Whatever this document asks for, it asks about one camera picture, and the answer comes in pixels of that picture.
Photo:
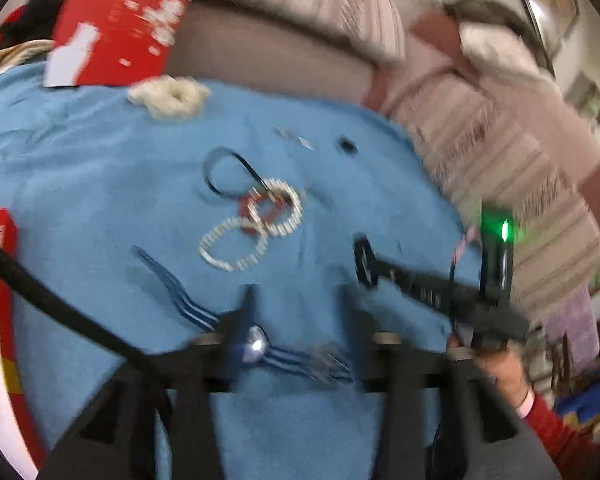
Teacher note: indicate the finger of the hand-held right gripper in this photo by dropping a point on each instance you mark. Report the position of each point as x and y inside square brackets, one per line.
[420, 287]

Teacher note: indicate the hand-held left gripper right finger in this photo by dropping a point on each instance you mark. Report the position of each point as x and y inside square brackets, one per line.
[365, 350]

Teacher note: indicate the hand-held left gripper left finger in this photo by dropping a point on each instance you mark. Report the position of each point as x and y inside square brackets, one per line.
[242, 320]

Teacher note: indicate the red tray box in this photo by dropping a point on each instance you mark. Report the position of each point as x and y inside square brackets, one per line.
[7, 240]

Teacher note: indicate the person's right forearm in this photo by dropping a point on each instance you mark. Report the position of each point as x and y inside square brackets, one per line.
[555, 430]

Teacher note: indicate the person's right hand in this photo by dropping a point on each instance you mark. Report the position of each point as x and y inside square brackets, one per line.
[505, 370]

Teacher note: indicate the purple cloth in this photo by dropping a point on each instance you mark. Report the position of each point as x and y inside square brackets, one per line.
[575, 320]

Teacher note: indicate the small black clip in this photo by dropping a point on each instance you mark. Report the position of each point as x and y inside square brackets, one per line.
[347, 144]

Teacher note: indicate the pink striped sofa cushion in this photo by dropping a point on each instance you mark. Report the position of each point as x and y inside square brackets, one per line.
[505, 150]

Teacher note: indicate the silver hair clip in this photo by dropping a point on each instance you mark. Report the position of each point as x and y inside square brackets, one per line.
[300, 140]

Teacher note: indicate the cream scrunchie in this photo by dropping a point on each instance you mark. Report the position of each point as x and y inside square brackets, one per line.
[170, 96]

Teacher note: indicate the brown sofa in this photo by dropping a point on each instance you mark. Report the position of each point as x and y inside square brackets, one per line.
[260, 55]

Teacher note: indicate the brown furry cloth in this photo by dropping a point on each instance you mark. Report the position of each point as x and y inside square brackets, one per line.
[490, 20]

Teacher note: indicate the red floral box lid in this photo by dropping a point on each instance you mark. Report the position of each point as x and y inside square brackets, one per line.
[115, 35]

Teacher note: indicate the framed picture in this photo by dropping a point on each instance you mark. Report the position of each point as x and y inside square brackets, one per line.
[550, 0]

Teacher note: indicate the dark clothes pile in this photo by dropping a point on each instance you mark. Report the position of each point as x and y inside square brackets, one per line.
[35, 15]

